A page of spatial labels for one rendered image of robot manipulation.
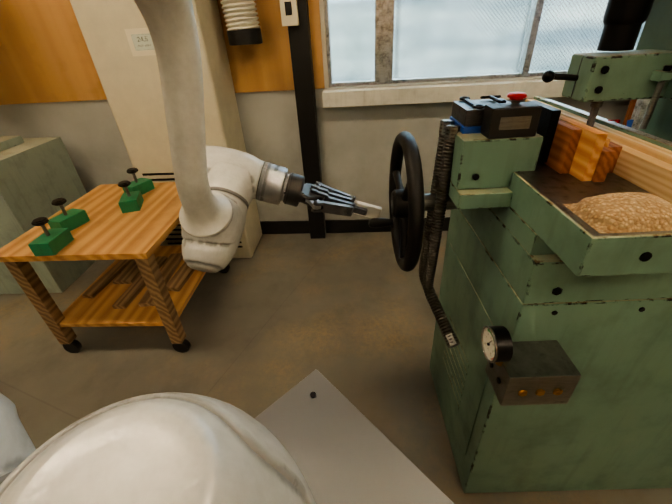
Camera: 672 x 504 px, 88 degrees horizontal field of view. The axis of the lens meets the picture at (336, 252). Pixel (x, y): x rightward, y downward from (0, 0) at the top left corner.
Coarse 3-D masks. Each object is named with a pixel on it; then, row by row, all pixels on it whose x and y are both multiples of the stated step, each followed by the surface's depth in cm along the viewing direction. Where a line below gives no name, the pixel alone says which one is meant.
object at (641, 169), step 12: (624, 156) 57; (636, 156) 54; (648, 156) 54; (624, 168) 57; (636, 168) 55; (648, 168) 52; (660, 168) 50; (636, 180) 55; (648, 180) 52; (660, 180) 50; (660, 192) 51
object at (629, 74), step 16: (576, 64) 61; (592, 64) 57; (608, 64) 57; (624, 64) 57; (640, 64) 57; (656, 64) 57; (592, 80) 58; (608, 80) 58; (624, 80) 58; (640, 80) 58; (576, 96) 62; (592, 96) 60; (608, 96) 60; (624, 96) 60; (640, 96) 60
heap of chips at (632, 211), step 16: (640, 192) 47; (576, 208) 48; (592, 208) 46; (608, 208) 45; (624, 208) 44; (640, 208) 44; (656, 208) 44; (592, 224) 45; (608, 224) 44; (624, 224) 44; (640, 224) 43; (656, 224) 43
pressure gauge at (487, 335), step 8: (488, 328) 60; (496, 328) 59; (504, 328) 59; (488, 336) 61; (496, 336) 58; (504, 336) 58; (496, 344) 57; (504, 344) 57; (512, 344) 58; (488, 352) 61; (496, 352) 57; (504, 352) 57; (512, 352) 58; (488, 360) 61; (496, 360) 58; (504, 360) 58
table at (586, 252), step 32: (480, 192) 63; (512, 192) 62; (544, 192) 54; (576, 192) 54; (608, 192) 53; (544, 224) 53; (576, 224) 46; (576, 256) 46; (608, 256) 44; (640, 256) 44
